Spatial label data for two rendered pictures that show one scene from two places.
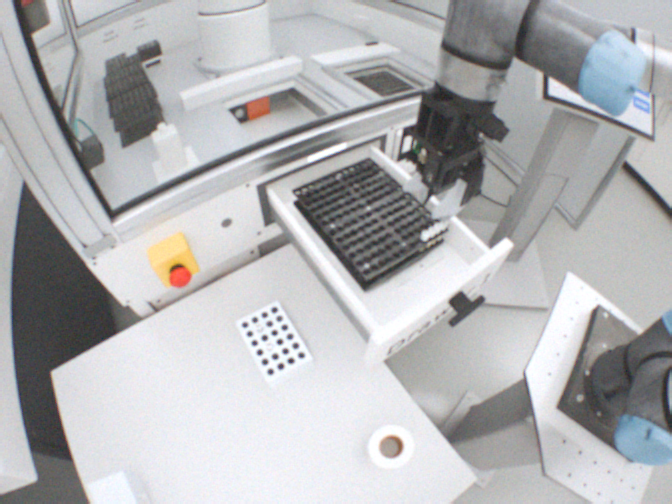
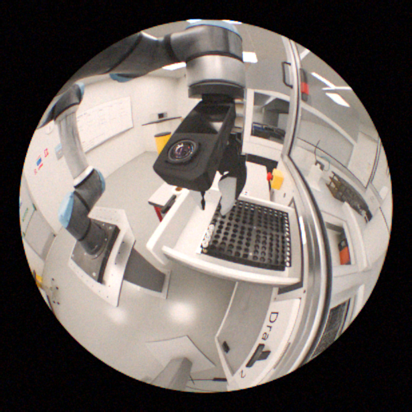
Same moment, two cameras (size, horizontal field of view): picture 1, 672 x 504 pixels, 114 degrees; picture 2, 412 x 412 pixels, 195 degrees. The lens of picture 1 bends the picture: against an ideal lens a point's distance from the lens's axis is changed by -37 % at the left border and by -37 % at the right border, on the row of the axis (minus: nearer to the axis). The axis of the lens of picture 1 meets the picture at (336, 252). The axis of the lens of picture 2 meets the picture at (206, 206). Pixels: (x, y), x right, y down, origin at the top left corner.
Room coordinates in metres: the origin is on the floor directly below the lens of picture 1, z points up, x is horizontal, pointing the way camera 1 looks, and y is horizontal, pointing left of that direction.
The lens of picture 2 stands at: (0.47, -0.25, 1.14)
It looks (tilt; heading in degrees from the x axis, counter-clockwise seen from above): 46 degrees down; 145
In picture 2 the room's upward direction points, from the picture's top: straight up
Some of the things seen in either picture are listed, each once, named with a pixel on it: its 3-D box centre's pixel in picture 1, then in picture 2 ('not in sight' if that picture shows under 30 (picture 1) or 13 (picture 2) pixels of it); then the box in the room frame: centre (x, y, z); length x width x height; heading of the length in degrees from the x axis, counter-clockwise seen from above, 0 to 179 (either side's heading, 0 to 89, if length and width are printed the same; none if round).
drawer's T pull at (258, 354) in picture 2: not in sight; (260, 356); (0.66, -0.26, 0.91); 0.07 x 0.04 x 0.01; 125
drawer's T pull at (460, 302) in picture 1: (462, 304); (172, 204); (0.22, -0.18, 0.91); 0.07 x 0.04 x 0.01; 125
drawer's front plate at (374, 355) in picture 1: (444, 301); (182, 214); (0.24, -0.17, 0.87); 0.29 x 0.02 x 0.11; 125
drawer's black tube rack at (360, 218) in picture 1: (367, 220); (251, 234); (0.41, -0.05, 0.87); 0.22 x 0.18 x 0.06; 35
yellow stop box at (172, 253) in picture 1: (173, 261); (275, 178); (0.30, 0.28, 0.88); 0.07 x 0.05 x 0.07; 125
